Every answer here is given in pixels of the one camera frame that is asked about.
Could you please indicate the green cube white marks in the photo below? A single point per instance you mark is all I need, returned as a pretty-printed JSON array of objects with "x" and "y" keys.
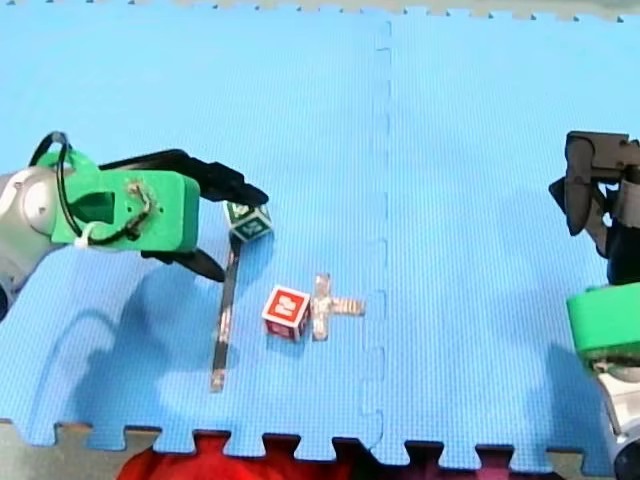
[{"x": 250, "y": 224}]

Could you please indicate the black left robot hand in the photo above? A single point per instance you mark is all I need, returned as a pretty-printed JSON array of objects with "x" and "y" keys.
[{"x": 220, "y": 182}]

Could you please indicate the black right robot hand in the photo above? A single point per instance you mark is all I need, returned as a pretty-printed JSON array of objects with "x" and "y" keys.
[{"x": 595, "y": 190}]

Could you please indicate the red cube white marks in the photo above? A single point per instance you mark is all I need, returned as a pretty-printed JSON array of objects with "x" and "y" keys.
[{"x": 285, "y": 310}]

